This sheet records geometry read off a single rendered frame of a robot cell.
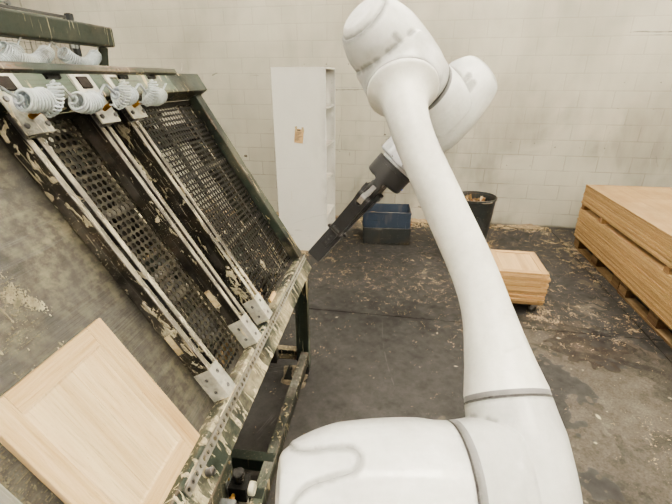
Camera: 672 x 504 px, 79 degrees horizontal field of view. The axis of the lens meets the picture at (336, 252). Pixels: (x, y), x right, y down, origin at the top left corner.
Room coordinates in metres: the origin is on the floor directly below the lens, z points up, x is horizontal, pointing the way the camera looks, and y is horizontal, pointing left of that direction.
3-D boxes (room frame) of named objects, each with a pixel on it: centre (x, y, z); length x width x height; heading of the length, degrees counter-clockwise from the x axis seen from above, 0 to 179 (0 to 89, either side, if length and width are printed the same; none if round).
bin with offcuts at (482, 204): (4.75, -1.66, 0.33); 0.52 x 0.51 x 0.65; 170
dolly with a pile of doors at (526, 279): (3.45, -1.63, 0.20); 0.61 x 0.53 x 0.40; 170
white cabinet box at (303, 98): (4.90, 0.35, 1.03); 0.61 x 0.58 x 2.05; 170
